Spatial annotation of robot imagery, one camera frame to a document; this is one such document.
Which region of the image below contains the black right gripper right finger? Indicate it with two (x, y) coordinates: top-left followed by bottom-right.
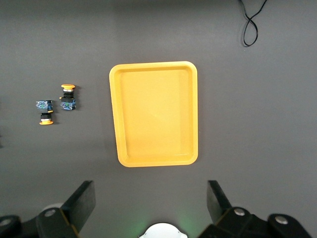
(198, 180), (313, 238)

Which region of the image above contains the yellow plastic tray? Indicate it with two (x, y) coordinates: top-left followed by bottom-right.
(108, 60), (199, 168)

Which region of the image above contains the yellow mushroom push button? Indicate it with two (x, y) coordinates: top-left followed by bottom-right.
(58, 84), (77, 111)
(35, 100), (54, 126)

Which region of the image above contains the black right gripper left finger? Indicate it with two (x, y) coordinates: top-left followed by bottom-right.
(0, 180), (97, 238)

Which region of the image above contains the loose black table cable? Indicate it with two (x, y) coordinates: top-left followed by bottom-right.
(238, 0), (268, 48)

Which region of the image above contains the dark grey table mat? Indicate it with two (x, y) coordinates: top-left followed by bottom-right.
(0, 0), (317, 238)

